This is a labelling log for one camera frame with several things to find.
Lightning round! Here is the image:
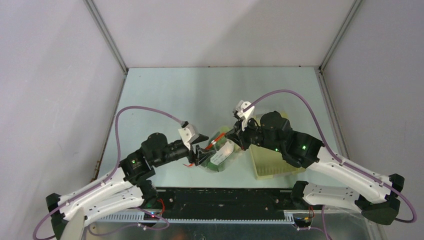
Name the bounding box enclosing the cream perforated plastic basket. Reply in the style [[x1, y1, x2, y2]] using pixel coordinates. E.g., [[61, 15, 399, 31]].
[[248, 144, 306, 181]]

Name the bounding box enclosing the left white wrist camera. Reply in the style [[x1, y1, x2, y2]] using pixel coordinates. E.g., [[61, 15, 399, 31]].
[[178, 121, 200, 151]]

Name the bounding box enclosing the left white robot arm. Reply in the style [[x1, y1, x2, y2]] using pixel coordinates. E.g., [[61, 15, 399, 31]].
[[46, 132, 209, 240]]

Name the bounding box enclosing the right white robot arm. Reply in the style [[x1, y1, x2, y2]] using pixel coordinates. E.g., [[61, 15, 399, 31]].
[[225, 111, 405, 226]]

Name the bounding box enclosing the clear zip top bag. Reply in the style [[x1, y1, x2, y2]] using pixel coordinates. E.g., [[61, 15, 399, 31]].
[[183, 124, 248, 175]]

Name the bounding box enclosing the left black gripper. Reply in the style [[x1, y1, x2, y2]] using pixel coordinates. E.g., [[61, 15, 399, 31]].
[[153, 133, 217, 167]]

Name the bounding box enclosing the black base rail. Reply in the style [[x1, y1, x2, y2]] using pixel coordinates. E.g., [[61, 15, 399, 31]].
[[125, 187, 326, 221]]

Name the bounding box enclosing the green bok choy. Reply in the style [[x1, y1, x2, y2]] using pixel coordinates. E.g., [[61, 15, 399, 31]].
[[202, 125, 236, 173]]

